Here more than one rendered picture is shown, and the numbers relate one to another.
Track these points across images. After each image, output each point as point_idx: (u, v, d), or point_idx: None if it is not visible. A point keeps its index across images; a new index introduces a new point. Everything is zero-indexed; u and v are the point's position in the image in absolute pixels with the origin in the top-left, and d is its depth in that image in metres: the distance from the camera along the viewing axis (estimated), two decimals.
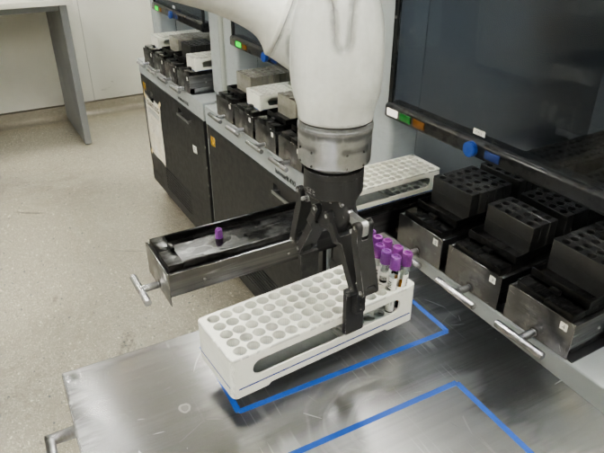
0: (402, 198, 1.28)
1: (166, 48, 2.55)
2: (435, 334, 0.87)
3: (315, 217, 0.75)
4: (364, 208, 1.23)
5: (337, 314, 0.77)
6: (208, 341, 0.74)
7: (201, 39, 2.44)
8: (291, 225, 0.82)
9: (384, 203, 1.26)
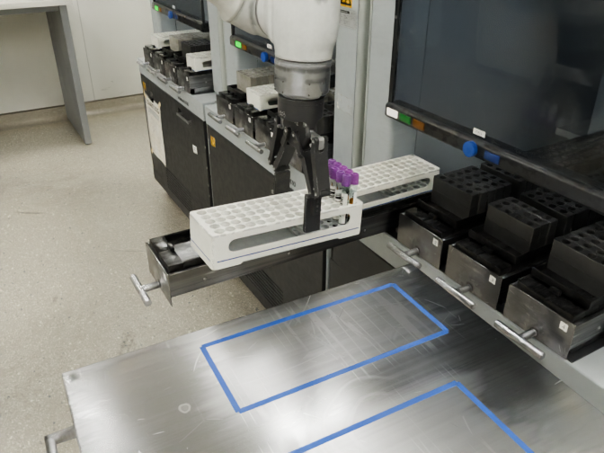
0: (402, 198, 1.28)
1: (166, 48, 2.55)
2: (435, 334, 0.87)
3: (287, 137, 0.98)
4: (364, 208, 1.23)
5: (297, 216, 0.99)
6: (196, 227, 0.96)
7: (201, 39, 2.44)
8: (270, 149, 1.05)
9: (384, 203, 1.26)
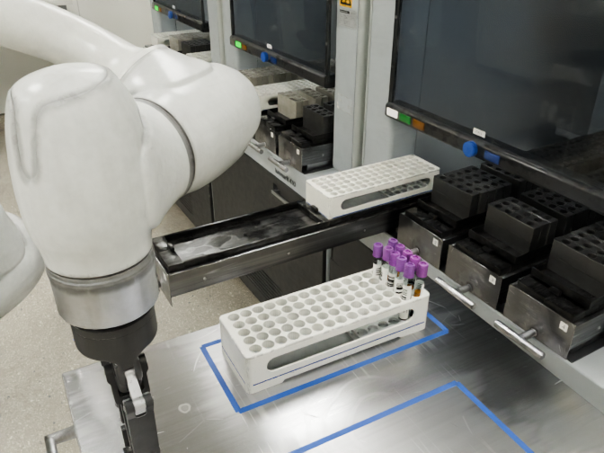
0: (402, 198, 1.28)
1: None
2: (435, 334, 0.87)
3: (142, 366, 0.57)
4: (364, 208, 1.23)
5: (350, 319, 0.80)
6: (227, 338, 0.79)
7: (201, 39, 2.44)
8: (158, 439, 0.56)
9: (384, 203, 1.26)
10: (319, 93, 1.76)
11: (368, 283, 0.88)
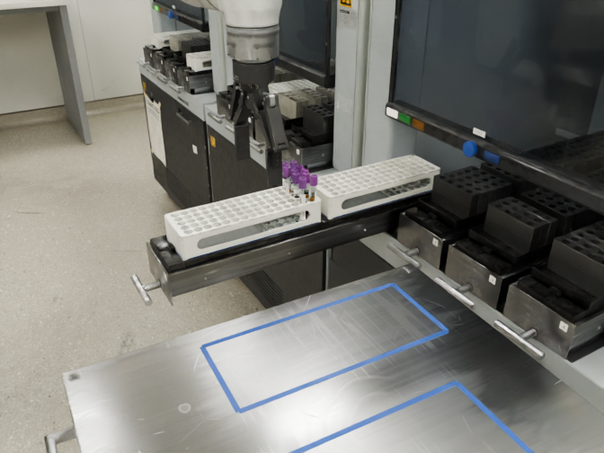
0: (402, 198, 1.28)
1: (166, 48, 2.55)
2: (435, 334, 0.87)
3: (243, 100, 1.06)
4: (364, 208, 1.23)
5: (260, 215, 1.11)
6: (170, 228, 1.09)
7: (201, 39, 2.44)
8: (229, 107, 1.13)
9: (384, 203, 1.26)
10: (319, 93, 1.76)
11: (277, 194, 1.19)
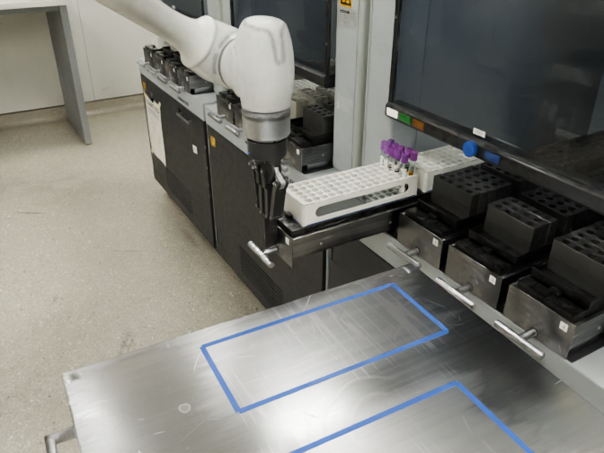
0: None
1: (166, 48, 2.55)
2: (435, 334, 0.87)
3: None
4: None
5: (368, 186, 1.22)
6: (288, 198, 1.20)
7: None
8: (283, 208, 1.13)
9: None
10: (319, 93, 1.76)
11: (377, 170, 1.30)
